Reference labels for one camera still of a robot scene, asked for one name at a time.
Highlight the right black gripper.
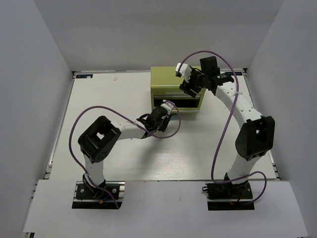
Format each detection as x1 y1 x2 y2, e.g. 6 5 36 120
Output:
180 67 209 98

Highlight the green metal drawer box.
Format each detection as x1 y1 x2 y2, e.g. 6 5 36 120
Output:
150 66 206 114

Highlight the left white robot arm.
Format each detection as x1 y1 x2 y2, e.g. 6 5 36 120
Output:
78 102 173 198

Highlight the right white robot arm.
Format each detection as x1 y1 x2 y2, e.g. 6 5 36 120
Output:
175 56 275 198

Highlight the right blue corner sticker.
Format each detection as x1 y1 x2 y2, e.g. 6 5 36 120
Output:
226 71 243 76

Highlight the blue corner sticker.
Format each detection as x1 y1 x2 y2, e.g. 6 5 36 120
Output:
76 74 93 79
226 71 243 76

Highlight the left blue corner sticker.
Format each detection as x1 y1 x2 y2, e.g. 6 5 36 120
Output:
76 74 93 79

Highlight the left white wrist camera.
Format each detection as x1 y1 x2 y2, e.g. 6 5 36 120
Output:
160 100 175 115

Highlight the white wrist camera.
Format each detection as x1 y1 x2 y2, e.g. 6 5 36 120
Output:
160 100 175 115
175 63 192 83

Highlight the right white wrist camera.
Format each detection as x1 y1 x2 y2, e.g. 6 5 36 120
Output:
175 63 192 83

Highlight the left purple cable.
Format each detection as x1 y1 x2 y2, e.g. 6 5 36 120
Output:
68 100 181 209

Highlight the purple cable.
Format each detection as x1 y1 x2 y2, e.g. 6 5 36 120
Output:
68 100 181 209
178 51 267 205

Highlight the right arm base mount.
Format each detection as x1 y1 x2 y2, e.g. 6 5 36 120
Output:
202 181 255 211

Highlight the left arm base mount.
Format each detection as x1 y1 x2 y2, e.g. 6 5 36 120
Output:
72 181 125 210

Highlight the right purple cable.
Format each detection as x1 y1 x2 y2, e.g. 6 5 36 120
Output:
178 51 267 205

